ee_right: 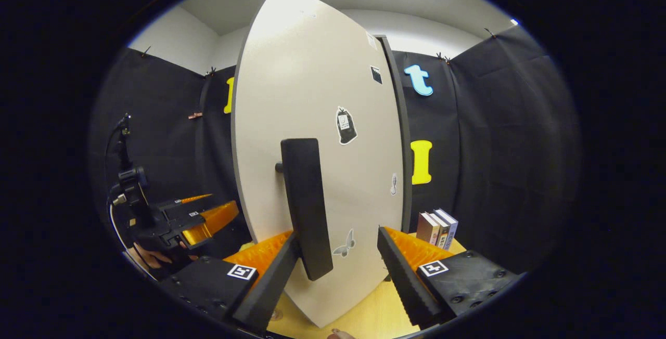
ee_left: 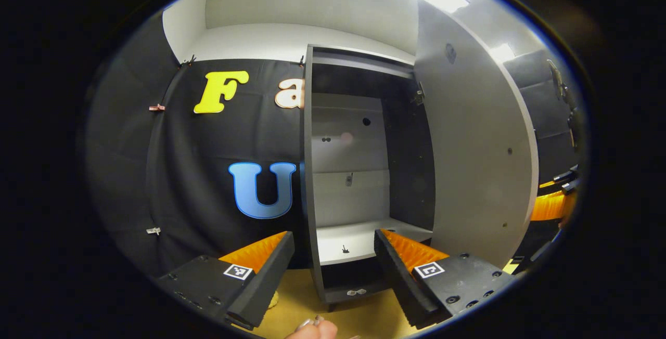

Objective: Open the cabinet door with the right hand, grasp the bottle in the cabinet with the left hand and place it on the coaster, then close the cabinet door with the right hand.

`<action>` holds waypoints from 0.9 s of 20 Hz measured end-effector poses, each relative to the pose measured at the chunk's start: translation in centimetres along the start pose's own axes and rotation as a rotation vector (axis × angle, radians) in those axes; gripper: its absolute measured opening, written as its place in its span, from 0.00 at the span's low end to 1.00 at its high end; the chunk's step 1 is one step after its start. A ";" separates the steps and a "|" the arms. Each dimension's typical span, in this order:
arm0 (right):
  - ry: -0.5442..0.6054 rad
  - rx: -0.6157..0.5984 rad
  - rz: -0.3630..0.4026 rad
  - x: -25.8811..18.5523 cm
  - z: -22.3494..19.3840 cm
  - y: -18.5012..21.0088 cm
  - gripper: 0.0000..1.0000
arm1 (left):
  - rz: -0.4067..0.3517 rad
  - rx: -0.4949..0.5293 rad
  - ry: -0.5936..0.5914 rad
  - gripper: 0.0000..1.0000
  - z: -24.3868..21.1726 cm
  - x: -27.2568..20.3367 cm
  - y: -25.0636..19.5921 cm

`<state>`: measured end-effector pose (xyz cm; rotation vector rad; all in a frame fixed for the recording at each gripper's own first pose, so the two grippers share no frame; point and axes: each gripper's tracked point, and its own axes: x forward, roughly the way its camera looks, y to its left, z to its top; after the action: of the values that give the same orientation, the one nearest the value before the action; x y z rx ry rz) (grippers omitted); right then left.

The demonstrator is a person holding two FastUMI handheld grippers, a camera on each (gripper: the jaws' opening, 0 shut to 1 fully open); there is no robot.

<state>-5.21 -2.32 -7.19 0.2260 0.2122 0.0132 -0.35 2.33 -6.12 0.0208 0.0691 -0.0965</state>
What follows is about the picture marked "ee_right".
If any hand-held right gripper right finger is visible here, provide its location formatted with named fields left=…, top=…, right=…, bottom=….
left=377, top=226, right=521, bottom=329

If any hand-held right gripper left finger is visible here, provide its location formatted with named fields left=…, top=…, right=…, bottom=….
left=159, top=230, right=302, bottom=333

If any beige cabinet door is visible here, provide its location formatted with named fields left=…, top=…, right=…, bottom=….
left=230, top=0, right=405, bottom=328

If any brown book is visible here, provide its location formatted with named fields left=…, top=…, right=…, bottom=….
left=416, top=212, right=440, bottom=245

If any dark grey cabinet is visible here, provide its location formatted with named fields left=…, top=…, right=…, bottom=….
left=376, top=35, right=414, bottom=233

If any black door handle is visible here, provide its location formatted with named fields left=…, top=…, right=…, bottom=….
left=275, top=138, right=334, bottom=281

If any white book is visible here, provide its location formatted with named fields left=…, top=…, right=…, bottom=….
left=428, top=210, right=451, bottom=249

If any black backdrop cloth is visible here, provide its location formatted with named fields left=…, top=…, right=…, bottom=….
left=88, top=24, right=581, bottom=277

